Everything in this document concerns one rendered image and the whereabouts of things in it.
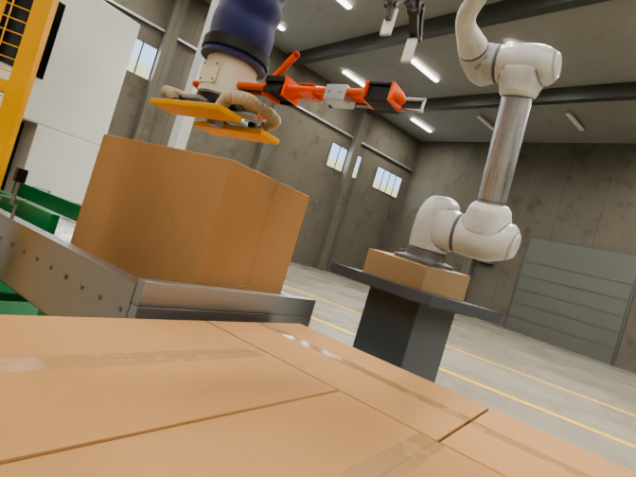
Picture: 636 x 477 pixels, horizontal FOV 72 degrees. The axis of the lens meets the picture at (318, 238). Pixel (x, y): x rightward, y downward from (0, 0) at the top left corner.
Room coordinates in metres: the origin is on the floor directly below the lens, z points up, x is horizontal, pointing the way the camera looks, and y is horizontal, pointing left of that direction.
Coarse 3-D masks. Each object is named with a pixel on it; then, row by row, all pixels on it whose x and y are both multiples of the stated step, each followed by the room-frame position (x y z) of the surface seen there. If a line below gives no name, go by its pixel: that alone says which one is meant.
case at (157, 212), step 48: (144, 144) 1.34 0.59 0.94; (96, 192) 1.43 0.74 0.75; (144, 192) 1.31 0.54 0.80; (192, 192) 1.21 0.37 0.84; (240, 192) 1.21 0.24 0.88; (288, 192) 1.38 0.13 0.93; (96, 240) 1.39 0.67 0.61; (144, 240) 1.28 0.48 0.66; (192, 240) 1.18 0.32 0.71; (240, 240) 1.26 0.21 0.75; (288, 240) 1.45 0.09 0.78; (240, 288) 1.31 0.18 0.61
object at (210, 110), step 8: (160, 104) 1.41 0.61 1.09; (168, 104) 1.38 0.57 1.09; (176, 104) 1.36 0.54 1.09; (184, 104) 1.34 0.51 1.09; (192, 104) 1.31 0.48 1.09; (200, 104) 1.30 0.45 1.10; (208, 104) 1.28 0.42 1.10; (216, 104) 1.26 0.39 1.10; (168, 112) 1.49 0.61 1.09; (176, 112) 1.46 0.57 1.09; (184, 112) 1.42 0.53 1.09; (192, 112) 1.38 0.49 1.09; (200, 112) 1.35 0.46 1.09; (208, 112) 1.31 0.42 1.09; (216, 112) 1.28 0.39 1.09; (224, 112) 1.27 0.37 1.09; (232, 112) 1.29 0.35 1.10; (224, 120) 1.36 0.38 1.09; (232, 120) 1.33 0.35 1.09; (240, 120) 1.33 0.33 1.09
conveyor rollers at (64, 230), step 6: (36, 204) 2.63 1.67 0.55; (48, 210) 2.52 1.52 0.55; (60, 216) 2.40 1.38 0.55; (60, 222) 2.07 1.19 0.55; (66, 222) 2.18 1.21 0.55; (72, 222) 2.28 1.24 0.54; (60, 228) 1.90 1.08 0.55; (66, 228) 2.00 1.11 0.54; (72, 228) 2.03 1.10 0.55; (54, 234) 1.71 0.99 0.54; (60, 234) 1.73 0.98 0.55; (66, 234) 1.83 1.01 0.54; (72, 234) 1.85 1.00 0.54; (66, 240) 1.66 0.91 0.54
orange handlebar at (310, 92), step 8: (240, 88) 1.39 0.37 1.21; (248, 88) 1.37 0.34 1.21; (256, 88) 1.35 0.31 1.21; (288, 88) 1.27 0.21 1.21; (296, 88) 1.26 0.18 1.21; (304, 88) 1.24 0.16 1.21; (312, 88) 1.22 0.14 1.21; (320, 88) 1.21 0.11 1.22; (352, 88) 1.16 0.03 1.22; (360, 88) 1.14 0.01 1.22; (296, 96) 1.31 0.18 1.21; (304, 96) 1.26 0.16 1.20; (312, 96) 1.24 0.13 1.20; (320, 96) 1.26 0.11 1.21; (352, 96) 1.16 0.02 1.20; (360, 96) 1.14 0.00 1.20; (400, 96) 1.09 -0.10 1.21; (400, 104) 1.12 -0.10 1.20
